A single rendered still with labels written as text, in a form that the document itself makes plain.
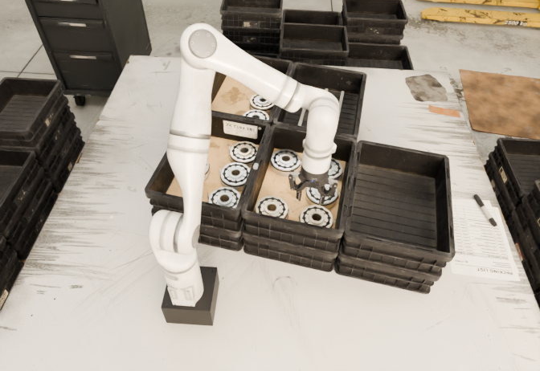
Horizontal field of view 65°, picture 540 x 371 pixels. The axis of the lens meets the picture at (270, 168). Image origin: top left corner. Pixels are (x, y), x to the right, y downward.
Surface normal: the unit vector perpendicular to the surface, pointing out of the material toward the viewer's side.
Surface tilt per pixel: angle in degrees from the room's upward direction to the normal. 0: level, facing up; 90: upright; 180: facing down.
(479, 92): 0
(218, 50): 53
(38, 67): 0
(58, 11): 90
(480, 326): 0
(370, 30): 90
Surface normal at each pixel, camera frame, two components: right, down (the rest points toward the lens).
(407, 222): 0.03, -0.68
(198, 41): 0.14, 0.11
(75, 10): -0.06, 0.73
